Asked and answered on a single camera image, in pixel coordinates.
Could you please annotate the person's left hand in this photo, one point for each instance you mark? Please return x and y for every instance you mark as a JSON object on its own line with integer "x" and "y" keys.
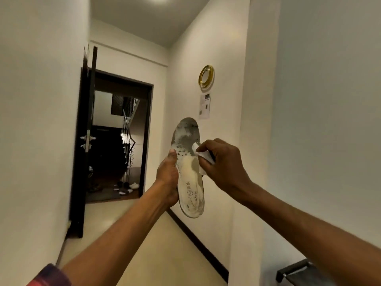
{"x": 166, "y": 183}

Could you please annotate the dark door frame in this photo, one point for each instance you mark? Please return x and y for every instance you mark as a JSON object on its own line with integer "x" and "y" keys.
{"x": 147, "y": 136}

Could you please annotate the round gold wall ornament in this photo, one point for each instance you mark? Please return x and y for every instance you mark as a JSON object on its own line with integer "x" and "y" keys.
{"x": 206, "y": 76}

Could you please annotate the dark baseboard strip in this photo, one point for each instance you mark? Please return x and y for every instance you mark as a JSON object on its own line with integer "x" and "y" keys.
{"x": 198, "y": 241}

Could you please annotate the dark wooden door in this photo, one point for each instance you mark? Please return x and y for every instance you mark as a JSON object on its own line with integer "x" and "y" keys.
{"x": 84, "y": 145}

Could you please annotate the plaid shirt sleeve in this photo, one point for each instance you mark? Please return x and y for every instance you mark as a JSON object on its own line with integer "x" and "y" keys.
{"x": 50, "y": 277}

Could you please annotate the worn white shoe insole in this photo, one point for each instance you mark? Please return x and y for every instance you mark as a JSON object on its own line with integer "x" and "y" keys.
{"x": 189, "y": 175}

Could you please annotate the person's right fingers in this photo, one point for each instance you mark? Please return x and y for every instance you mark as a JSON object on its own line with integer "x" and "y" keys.
{"x": 208, "y": 151}

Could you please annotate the person's right forearm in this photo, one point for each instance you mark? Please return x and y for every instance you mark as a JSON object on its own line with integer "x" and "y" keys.
{"x": 312, "y": 235}

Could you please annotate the person's left thumb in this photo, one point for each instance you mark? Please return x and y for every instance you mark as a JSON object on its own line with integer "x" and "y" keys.
{"x": 173, "y": 163}

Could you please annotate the black metal stair railing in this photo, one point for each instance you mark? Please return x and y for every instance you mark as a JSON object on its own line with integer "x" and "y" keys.
{"x": 128, "y": 136}

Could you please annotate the black metal rack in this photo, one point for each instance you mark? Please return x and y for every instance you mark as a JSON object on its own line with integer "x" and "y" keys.
{"x": 300, "y": 274}

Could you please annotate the person's left forearm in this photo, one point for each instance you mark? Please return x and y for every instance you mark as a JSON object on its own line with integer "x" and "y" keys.
{"x": 113, "y": 238}

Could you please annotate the white paper wall notice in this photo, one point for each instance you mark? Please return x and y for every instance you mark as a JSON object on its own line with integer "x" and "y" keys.
{"x": 204, "y": 105}

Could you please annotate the white shoe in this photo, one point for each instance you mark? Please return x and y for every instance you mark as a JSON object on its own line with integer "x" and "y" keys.
{"x": 134, "y": 185}

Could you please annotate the person's right hand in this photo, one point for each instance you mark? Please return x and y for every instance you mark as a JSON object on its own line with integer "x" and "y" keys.
{"x": 227, "y": 168}

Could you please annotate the white cleaning wipe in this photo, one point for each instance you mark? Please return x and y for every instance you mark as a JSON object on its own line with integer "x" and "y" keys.
{"x": 202, "y": 159}

